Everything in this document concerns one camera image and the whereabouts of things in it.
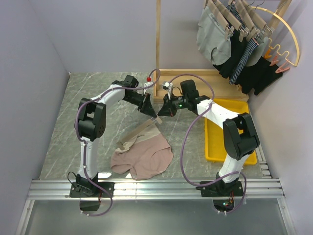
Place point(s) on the wooden rack right post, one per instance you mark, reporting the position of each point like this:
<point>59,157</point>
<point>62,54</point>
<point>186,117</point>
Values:
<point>280,11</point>

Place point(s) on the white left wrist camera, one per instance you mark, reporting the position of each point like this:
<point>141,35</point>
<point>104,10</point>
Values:
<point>149,85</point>

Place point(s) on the beige hanger on grey underwear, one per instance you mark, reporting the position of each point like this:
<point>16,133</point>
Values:
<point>220,18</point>

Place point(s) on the black rear hanging underwear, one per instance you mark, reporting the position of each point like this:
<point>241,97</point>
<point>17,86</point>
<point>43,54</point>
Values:
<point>258,77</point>

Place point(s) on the beige clip hanger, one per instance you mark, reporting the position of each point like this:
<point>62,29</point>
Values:
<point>137,130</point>

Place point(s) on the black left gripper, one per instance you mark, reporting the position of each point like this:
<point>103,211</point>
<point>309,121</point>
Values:
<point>145,107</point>

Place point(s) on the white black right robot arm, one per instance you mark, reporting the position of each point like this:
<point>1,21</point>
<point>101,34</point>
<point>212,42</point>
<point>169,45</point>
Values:
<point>203,106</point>

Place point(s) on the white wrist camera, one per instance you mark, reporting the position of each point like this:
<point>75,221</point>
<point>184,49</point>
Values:
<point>167,86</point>
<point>149,85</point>

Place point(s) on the black hanging underwear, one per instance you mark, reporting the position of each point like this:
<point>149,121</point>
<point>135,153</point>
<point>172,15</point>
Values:
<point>237,49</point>
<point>258,77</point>

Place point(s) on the wooden rack upright post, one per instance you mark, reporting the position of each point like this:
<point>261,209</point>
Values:
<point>158,24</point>

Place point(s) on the aluminium rail frame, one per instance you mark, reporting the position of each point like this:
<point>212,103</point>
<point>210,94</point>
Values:
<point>164,205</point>

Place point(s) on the light grey hanging underwear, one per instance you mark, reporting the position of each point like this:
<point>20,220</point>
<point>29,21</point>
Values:
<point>255,50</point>

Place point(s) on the yellow plastic tray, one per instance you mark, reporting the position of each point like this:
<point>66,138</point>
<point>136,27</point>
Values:
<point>235,137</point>

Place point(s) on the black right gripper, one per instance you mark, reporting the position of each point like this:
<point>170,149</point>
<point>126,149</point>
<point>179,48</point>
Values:
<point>167,109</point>

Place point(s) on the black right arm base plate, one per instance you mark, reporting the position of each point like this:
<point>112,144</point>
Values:
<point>222,189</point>

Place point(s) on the pink and cream underwear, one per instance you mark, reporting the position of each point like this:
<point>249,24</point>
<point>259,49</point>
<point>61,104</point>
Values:
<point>144,156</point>

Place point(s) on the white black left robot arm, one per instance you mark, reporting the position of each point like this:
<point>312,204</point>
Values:
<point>90,125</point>

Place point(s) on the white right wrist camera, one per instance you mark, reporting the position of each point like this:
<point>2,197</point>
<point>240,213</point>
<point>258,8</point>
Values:
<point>167,86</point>

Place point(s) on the orange wavy clip hanger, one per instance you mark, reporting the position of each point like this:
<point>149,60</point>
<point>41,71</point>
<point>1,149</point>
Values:
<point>277,58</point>

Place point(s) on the striped blue hanging underwear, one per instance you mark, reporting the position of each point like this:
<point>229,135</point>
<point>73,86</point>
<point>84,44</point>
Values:
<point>252,34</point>

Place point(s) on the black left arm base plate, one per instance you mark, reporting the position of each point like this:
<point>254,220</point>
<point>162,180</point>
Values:
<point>81,192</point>

